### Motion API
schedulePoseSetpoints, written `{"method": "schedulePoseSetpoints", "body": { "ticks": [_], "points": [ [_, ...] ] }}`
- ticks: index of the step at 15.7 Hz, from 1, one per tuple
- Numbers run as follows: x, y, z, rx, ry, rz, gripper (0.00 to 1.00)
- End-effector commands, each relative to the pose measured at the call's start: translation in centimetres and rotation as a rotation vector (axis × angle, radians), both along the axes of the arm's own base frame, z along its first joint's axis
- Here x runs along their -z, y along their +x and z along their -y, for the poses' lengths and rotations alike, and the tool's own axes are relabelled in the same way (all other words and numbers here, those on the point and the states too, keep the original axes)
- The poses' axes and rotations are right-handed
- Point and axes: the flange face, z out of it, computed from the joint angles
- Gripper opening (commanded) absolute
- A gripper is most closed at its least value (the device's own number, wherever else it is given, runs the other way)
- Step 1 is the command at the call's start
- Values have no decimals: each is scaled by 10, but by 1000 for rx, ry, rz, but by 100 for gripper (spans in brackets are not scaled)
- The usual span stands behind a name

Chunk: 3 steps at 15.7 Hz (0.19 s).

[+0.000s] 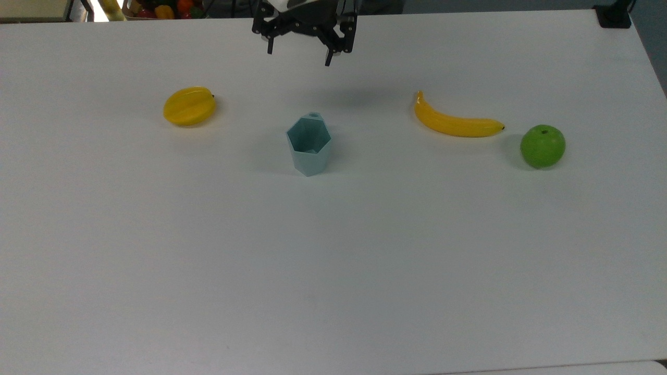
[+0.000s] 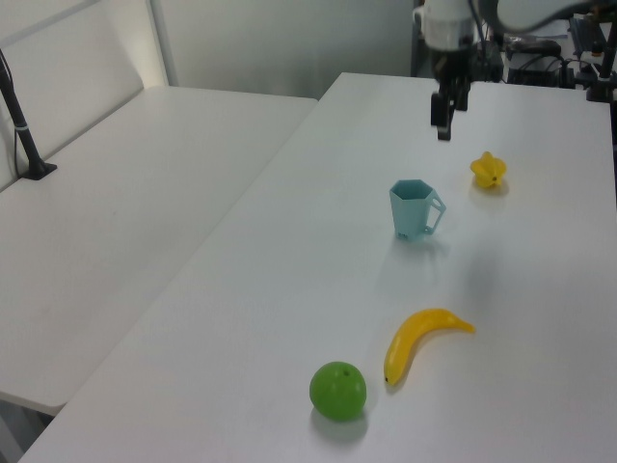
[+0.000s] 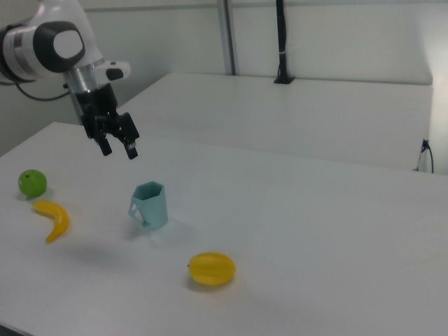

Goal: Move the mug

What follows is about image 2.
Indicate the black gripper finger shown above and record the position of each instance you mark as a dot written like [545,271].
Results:
[463,99]
[441,118]

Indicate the robot gripper body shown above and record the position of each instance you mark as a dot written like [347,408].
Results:
[450,67]

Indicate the light blue faceted mug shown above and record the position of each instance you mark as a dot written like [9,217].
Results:
[410,212]

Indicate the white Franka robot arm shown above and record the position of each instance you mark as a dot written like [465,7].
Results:
[448,21]

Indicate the yellow starfruit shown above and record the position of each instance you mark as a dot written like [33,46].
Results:
[489,170]

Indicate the black electronic device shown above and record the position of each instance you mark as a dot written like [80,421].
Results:
[532,46]

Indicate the yellow banana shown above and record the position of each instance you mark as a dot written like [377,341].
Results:
[414,337]

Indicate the green apple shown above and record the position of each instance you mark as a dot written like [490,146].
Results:
[337,398]

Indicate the black pole with base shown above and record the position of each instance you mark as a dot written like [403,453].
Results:
[19,125]

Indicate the black camera stand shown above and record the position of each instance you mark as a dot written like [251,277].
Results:
[602,72]

